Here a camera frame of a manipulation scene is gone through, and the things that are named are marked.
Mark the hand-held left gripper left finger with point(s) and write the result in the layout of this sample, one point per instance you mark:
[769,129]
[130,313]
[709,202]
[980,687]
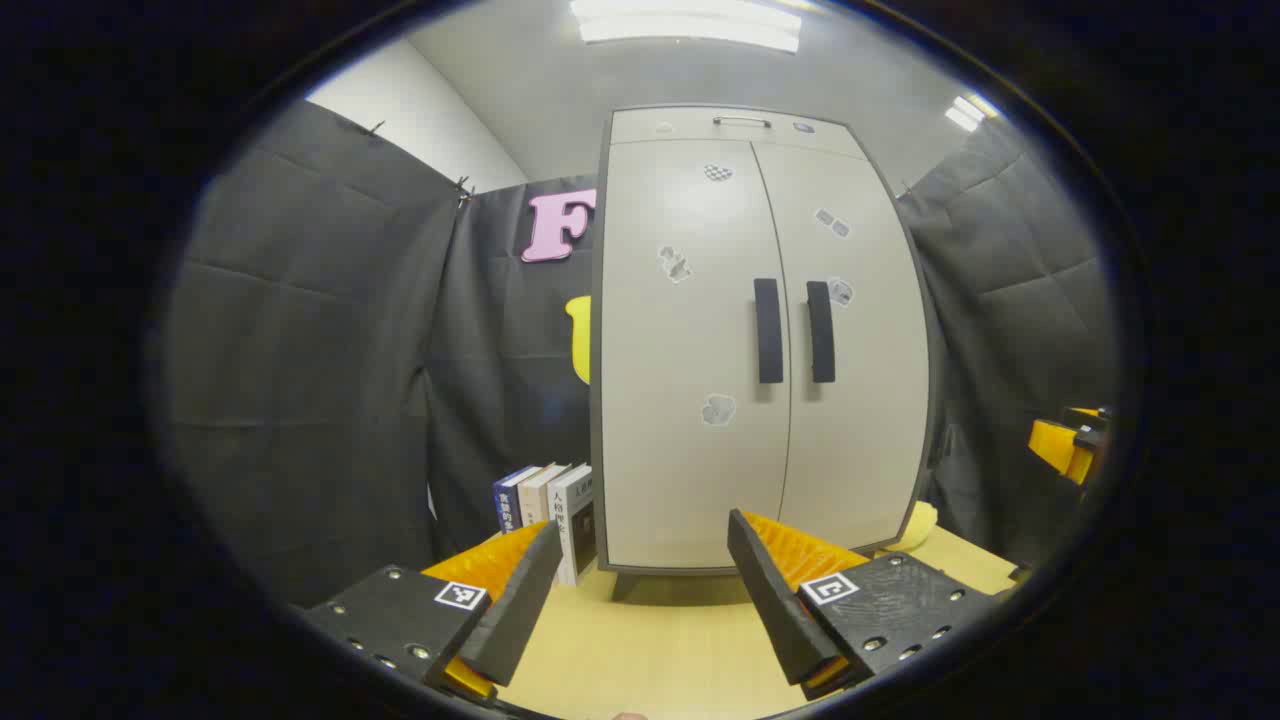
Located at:
[520,610]

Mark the grey double-door shoe cabinet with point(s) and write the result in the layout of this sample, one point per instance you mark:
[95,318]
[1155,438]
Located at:
[596,400]

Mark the blue book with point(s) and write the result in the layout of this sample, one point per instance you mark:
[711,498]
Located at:
[508,500]

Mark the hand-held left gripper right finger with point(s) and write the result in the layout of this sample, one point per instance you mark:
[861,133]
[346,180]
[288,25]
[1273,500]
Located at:
[775,600]

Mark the grey shoe cabinet door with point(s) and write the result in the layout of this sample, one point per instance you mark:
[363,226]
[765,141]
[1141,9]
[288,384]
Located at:
[680,450]
[860,450]

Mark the large ceiling light panel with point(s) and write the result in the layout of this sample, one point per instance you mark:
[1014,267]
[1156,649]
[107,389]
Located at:
[690,25]

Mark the black backdrop cloth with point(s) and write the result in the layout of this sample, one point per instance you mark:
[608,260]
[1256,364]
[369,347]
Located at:
[300,350]

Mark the beige book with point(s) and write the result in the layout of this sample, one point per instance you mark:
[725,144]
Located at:
[535,495]

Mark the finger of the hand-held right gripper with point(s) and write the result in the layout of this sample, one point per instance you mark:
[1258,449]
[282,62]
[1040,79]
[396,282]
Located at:
[1055,445]

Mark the yellow soft toy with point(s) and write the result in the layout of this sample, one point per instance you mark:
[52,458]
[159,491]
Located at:
[920,525]

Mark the small ceiling light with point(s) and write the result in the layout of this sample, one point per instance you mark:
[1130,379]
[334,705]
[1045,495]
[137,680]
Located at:
[970,112]

